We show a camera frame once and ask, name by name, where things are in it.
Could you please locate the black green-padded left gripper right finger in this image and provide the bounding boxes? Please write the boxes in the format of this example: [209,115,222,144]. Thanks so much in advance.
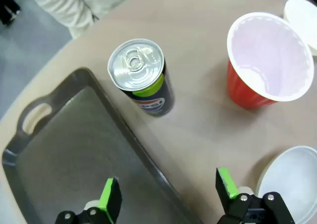
[215,168,295,224]

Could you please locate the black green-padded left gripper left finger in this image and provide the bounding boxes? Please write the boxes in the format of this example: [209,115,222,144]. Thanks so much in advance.
[54,176,123,224]

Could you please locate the black Pepsi can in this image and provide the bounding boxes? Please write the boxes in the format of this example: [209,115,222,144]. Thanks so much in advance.
[107,38,175,117]

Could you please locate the red plastic cup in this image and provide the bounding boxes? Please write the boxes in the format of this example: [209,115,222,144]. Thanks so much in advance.
[226,12,315,110]

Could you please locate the person's white clothed body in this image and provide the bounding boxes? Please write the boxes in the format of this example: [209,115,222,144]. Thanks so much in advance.
[23,0,134,39]

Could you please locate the dark legs and shoes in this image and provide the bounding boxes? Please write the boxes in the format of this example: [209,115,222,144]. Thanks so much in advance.
[0,0,22,26]

